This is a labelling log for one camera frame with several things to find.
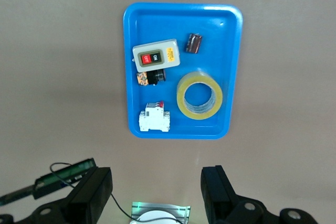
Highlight black green USB hub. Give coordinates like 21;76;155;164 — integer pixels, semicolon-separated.
33;157;97;200

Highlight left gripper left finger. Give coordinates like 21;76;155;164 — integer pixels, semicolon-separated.
0;167;113;224

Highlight white circuit breaker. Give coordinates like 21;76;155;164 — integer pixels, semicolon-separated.
138;100;172;132

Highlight black orange push button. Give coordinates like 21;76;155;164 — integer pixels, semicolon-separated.
135;68;167;87

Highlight blue plastic tray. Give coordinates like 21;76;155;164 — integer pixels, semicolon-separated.
122;2;244;140

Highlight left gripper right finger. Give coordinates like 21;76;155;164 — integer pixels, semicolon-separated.
201;165;319;224

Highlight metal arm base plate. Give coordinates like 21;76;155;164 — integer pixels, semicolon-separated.
130;201;192;224

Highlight small brown black block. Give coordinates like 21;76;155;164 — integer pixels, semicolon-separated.
185;33;203;54

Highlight yellow packing tape roll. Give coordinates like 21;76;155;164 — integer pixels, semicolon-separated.
176;68;224;120

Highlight grey on-off switch box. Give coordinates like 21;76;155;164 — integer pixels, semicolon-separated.
132;38;181;73

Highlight thin black cable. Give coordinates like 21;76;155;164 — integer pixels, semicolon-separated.
49;162;186;224

